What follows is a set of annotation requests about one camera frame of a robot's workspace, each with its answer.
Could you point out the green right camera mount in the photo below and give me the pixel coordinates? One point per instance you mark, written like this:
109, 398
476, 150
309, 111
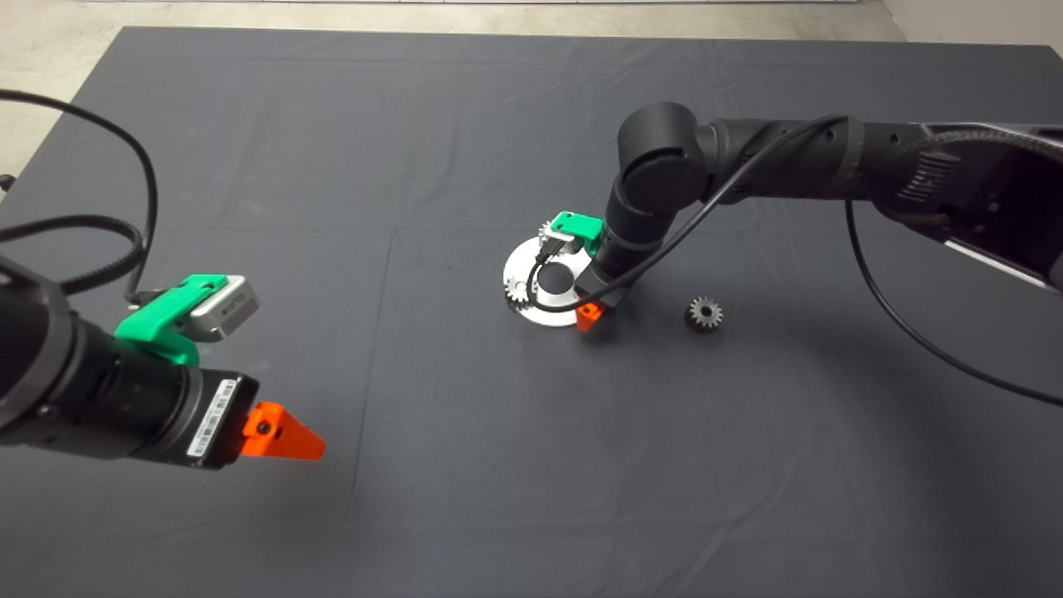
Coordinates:
580, 226

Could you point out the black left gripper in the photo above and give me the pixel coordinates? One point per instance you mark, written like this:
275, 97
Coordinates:
158, 411

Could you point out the silver camera box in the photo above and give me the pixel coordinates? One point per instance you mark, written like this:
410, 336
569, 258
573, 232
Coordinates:
555, 239
231, 309

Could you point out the silver left camera box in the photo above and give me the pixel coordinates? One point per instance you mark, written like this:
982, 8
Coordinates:
231, 309

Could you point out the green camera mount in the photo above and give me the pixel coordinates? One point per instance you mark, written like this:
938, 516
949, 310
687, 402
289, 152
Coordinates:
149, 324
580, 226

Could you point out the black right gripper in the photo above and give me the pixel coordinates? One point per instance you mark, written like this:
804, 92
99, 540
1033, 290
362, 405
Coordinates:
614, 278

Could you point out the silver right camera box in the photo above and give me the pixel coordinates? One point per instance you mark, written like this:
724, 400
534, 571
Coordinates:
555, 239

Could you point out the green left camera mount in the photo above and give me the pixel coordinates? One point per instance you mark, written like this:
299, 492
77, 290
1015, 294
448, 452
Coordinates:
149, 324

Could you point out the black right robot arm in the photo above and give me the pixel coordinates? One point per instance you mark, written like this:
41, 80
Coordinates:
789, 158

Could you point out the small dark steel gear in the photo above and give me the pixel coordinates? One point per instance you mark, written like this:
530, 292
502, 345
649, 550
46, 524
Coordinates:
703, 316

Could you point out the dark grey table cloth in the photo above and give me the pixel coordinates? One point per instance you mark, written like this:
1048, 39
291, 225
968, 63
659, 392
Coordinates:
498, 457

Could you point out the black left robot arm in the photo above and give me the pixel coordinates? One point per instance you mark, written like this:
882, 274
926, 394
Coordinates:
29, 374

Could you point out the round metal plate with hole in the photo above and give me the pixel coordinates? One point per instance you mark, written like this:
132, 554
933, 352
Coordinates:
548, 316

